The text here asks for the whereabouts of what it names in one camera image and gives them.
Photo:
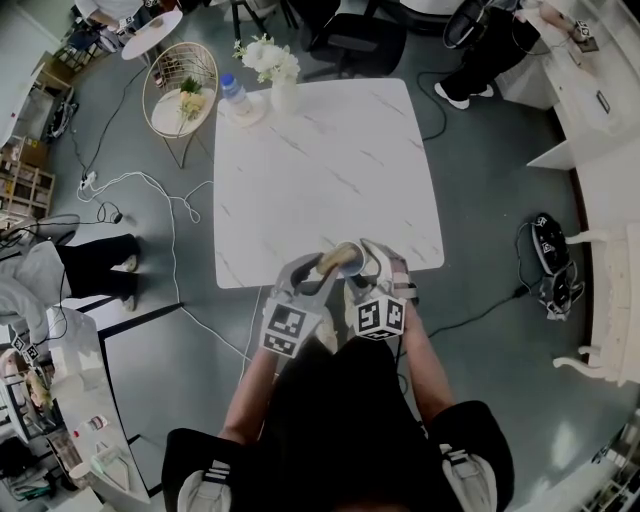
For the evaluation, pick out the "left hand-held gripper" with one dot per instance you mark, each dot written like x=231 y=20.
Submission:
x=285 y=322

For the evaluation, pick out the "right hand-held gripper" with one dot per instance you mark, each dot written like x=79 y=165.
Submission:
x=380 y=315

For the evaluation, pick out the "tan sponge cloth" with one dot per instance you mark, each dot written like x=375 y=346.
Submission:
x=332 y=260

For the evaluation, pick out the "person's left forearm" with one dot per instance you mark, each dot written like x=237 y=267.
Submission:
x=252 y=395

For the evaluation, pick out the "person's right forearm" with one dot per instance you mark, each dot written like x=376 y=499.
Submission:
x=427 y=370

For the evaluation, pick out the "person's right hand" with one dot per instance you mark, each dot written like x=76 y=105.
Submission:
x=401 y=274

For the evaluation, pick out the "person's right shoe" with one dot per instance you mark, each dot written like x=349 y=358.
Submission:
x=350 y=310

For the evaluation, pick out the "person's shoe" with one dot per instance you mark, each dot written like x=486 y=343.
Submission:
x=330 y=332
x=350 y=310

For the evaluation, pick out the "person's left shoe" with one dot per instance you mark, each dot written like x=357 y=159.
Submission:
x=330 y=332

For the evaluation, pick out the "person's black clothing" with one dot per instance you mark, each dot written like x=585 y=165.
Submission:
x=340 y=430

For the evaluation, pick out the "white round coaster plate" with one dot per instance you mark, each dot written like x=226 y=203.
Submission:
x=255 y=115

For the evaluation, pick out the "spare black hand-held gripper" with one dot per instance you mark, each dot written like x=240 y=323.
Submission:
x=550 y=242

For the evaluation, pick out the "white ceramic vase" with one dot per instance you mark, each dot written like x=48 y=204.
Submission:
x=284 y=99

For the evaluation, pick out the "clear water bottle blue cap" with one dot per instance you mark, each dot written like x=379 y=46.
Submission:
x=235 y=95

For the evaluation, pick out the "yellow flower bunch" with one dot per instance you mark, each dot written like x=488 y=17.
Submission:
x=191 y=102

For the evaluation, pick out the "white flower bouquet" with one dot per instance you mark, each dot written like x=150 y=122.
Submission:
x=270 y=57

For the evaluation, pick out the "black office chair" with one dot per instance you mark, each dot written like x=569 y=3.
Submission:
x=365 y=42

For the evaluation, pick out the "glossy white desk black legs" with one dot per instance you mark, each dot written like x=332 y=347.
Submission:
x=85 y=380

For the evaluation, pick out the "white power strip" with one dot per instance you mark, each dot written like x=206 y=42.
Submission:
x=88 y=181

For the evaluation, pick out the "white ornate chair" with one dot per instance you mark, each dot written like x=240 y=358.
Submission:
x=620 y=310

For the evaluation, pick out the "small clear bottle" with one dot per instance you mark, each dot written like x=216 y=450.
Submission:
x=91 y=426

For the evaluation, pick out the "white cabinet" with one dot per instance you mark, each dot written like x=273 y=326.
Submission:
x=595 y=150

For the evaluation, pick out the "wooden shelf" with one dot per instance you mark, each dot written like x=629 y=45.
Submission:
x=27 y=190

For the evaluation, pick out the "white round side table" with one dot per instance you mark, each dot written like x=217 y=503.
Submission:
x=152 y=34

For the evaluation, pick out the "black frame chair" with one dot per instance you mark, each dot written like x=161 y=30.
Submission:
x=262 y=15

